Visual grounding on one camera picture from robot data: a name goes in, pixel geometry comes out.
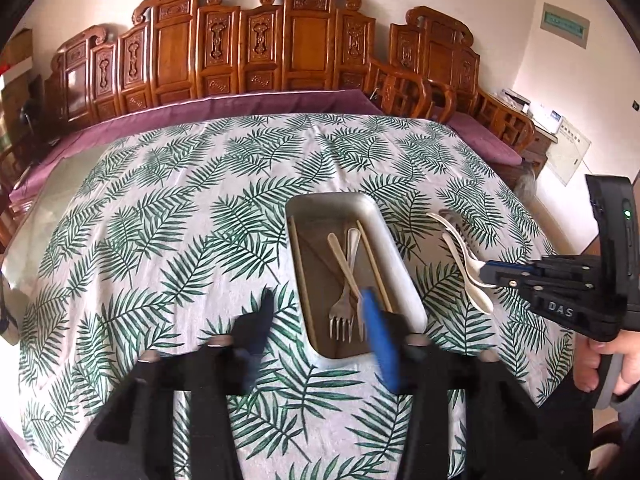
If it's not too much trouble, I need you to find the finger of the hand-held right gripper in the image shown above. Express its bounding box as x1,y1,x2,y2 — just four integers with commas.
482,275,538,292
480,260,538,277

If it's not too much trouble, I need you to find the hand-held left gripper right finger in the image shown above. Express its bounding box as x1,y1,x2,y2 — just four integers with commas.
357,287,586,480

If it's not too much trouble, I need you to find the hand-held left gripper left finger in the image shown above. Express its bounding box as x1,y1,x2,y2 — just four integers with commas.
60,287,276,480

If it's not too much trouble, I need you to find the white plastic spoon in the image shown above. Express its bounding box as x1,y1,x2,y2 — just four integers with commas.
426,211,488,288
441,231,495,315

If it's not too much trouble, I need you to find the cream plastic fork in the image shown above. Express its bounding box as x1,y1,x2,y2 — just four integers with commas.
327,233,368,343

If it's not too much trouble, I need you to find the metal rectangular tin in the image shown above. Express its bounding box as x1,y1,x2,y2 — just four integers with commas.
286,191,428,361

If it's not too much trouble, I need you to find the person's right hand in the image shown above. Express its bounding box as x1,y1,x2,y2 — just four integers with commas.
572,329,640,397

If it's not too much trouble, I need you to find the clear plastic bag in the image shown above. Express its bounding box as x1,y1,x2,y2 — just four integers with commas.
517,167,541,201

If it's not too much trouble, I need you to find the wooden side table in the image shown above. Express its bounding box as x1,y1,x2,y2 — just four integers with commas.
500,87,558,171

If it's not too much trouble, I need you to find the purple armchair cushion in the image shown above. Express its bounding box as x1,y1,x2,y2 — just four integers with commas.
445,112,523,166

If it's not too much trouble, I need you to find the leaf print tablecloth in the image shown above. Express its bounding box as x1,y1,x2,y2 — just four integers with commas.
17,112,573,480

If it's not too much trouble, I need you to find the carved wooden armchair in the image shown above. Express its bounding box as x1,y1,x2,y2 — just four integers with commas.
370,6,536,171

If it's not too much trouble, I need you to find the purple sofa cushion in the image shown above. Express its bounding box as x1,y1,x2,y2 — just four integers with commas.
10,89,386,201

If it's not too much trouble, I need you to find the carved wooden sofa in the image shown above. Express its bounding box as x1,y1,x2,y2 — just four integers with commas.
42,0,451,131

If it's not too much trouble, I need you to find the dark cabinet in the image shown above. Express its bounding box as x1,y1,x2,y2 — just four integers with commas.
0,75,46,161

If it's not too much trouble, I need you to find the brown cardboard box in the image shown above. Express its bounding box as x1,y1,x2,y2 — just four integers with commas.
0,27,33,66

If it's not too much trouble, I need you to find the white wall panel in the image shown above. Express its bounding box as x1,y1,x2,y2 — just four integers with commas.
545,117,592,188

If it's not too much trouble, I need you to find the grey wall box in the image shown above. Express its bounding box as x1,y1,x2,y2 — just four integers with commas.
539,2,591,51

